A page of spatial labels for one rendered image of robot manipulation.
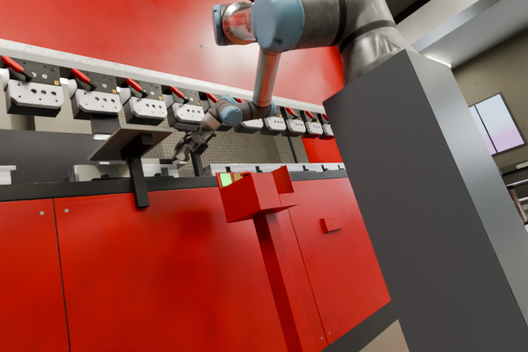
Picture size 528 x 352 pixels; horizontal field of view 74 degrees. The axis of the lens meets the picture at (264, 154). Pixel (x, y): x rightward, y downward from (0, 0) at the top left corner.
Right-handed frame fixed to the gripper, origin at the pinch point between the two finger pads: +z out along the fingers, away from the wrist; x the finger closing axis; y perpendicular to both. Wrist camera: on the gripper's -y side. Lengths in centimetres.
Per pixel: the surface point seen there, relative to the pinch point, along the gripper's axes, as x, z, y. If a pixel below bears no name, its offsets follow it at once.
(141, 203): -31.3, 10.0, 19.5
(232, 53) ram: 44, -56, -40
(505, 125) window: 746, -426, 165
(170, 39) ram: 8, -37, -48
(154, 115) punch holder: -7.7, -8.7, -15.2
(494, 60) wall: 727, -527, 53
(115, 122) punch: -19.3, 2.0, -17.8
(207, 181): -4.1, -4.6, 20.5
